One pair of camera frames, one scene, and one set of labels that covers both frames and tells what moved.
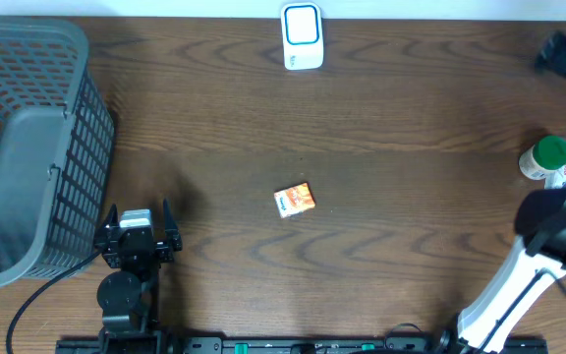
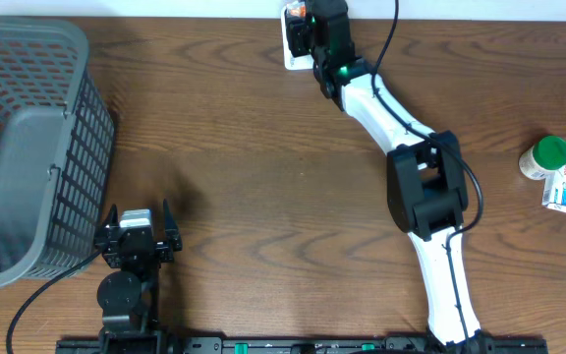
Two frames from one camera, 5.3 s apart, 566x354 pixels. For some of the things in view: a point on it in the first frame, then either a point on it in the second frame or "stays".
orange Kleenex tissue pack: [294, 200] -> [299, 12]
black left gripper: [162, 254] stays
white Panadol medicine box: [555, 179] stays
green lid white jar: [549, 152] stays
